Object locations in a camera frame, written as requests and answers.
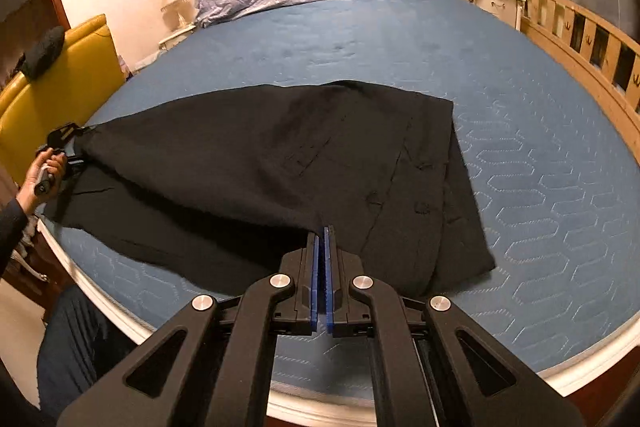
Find person's left hand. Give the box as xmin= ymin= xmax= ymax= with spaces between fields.
xmin=16 ymin=148 xmax=67 ymax=216

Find bedside table lamp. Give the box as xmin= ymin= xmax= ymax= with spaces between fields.
xmin=160 ymin=0 xmax=193 ymax=30

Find left forearm dark sleeve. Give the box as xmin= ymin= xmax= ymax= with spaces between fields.
xmin=0 ymin=199 xmax=28 ymax=277

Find wooden crib railing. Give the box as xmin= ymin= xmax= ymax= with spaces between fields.
xmin=522 ymin=0 xmax=640 ymax=156

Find blue quilted mattress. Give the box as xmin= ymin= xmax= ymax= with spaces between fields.
xmin=41 ymin=0 xmax=640 ymax=400

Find person's dark trouser legs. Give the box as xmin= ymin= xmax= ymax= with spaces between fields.
xmin=37 ymin=286 xmax=137 ymax=419

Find black cloth on armchair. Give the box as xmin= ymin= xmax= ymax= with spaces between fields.
xmin=13 ymin=26 xmax=65 ymax=80

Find black pants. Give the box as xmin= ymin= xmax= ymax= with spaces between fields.
xmin=44 ymin=81 xmax=495 ymax=298

